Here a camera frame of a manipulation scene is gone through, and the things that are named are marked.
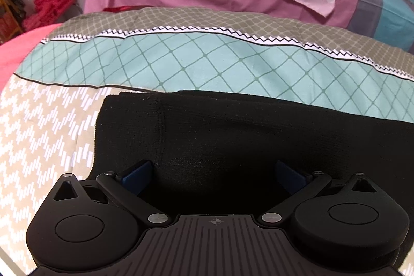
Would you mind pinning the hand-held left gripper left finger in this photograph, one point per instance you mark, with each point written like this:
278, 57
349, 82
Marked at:
137, 176

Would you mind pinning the blue and grey striped pillow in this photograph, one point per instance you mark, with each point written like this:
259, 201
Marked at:
388, 7

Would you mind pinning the black pants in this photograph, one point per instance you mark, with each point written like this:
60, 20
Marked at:
226, 140

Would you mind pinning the brown wooden rack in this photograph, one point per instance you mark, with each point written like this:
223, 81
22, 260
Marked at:
9, 20

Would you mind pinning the beige and teal patterned quilt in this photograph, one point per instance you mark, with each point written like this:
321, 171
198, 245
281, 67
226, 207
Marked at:
194, 53

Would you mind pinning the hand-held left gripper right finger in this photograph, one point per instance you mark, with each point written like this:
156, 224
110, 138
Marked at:
292, 178

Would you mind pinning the pile of red clothes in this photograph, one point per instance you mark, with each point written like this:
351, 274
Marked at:
51, 2

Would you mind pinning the coral pink bed sheet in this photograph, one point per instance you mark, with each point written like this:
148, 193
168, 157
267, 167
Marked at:
19, 49

